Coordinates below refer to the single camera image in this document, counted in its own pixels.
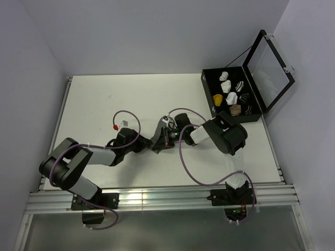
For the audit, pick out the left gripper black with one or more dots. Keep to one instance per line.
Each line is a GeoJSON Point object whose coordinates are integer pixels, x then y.
{"type": "Point", "coordinates": [142, 143]}

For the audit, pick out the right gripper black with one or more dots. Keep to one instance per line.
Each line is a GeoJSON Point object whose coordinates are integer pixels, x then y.
{"type": "Point", "coordinates": [162, 143]}

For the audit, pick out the grey sock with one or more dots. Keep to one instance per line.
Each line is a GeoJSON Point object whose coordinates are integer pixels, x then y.
{"type": "Point", "coordinates": [154, 140]}

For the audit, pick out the yellow sock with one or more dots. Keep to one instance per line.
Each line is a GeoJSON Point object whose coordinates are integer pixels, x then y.
{"type": "Point", "coordinates": [218, 98]}

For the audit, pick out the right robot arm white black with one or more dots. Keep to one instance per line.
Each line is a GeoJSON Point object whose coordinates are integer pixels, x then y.
{"type": "Point", "coordinates": [227, 135]}

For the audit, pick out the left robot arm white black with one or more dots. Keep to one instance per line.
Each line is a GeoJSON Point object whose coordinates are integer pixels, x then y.
{"type": "Point", "coordinates": [64, 166]}

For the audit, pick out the brown rolled sock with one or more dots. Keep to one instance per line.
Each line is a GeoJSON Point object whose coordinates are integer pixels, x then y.
{"type": "Point", "coordinates": [235, 110]}

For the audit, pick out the white rolled sock lower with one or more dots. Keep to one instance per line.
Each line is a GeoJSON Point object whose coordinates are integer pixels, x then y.
{"type": "Point", "coordinates": [232, 98]}

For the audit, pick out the white rolled sock upper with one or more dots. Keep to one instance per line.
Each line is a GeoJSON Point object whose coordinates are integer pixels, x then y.
{"type": "Point", "coordinates": [226, 86]}

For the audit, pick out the black electronics box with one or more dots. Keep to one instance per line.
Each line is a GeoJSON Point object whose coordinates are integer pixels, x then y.
{"type": "Point", "coordinates": [92, 218]}

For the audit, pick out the dark colourful striped rolled sock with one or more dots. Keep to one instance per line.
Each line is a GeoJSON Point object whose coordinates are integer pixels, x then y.
{"type": "Point", "coordinates": [247, 109]}

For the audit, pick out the black white striped rolled sock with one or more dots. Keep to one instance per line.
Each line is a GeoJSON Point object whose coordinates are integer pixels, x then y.
{"type": "Point", "coordinates": [239, 86]}

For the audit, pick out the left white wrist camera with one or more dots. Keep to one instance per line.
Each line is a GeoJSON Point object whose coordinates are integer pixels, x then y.
{"type": "Point", "coordinates": [118, 127]}

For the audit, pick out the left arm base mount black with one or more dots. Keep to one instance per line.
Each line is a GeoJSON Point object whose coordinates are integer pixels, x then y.
{"type": "Point", "coordinates": [104, 200]}

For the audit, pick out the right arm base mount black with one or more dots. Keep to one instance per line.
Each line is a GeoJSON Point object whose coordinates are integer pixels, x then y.
{"type": "Point", "coordinates": [231, 197]}

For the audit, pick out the glass box lid black frame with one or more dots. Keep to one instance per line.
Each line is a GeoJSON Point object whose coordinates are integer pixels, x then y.
{"type": "Point", "coordinates": [269, 77]}

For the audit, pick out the aluminium frame rail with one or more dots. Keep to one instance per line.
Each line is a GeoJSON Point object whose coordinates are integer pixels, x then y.
{"type": "Point", "coordinates": [148, 199]}

